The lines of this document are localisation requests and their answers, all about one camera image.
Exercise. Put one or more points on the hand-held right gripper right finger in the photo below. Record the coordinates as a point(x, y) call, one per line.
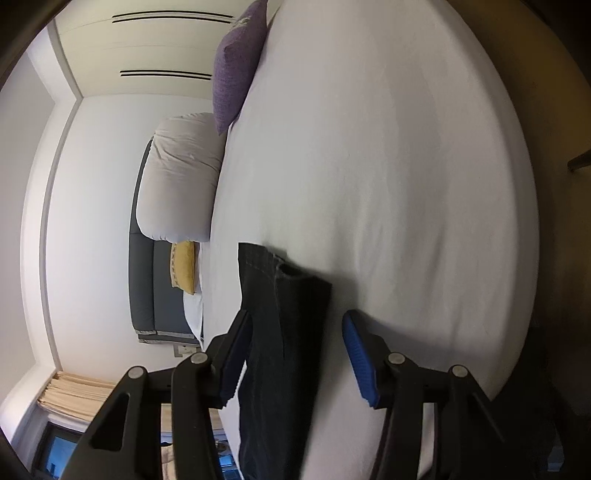
point(362, 364)

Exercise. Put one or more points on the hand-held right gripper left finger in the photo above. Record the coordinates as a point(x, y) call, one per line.
point(235, 360)

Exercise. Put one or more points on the black pants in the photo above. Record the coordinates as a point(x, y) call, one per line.
point(286, 346)

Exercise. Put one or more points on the white pillow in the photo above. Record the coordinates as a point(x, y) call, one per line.
point(194, 314)

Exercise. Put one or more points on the yellow pillow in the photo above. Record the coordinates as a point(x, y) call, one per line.
point(183, 267)

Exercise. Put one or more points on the grey padded headboard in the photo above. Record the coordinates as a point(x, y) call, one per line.
point(143, 286)

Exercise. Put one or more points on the cream curtain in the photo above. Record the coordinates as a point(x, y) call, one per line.
point(74, 394)

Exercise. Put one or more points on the bed with white sheet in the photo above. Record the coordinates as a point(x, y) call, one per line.
point(392, 184)

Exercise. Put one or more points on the white rolled duvet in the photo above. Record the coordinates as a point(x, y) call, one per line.
point(180, 180)

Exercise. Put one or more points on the window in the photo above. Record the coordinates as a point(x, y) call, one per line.
point(57, 454)

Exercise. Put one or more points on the purple cushion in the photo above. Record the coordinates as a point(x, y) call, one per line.
point(235, 64)

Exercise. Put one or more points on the white wardrobe doors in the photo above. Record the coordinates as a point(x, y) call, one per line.
point(138, 50)

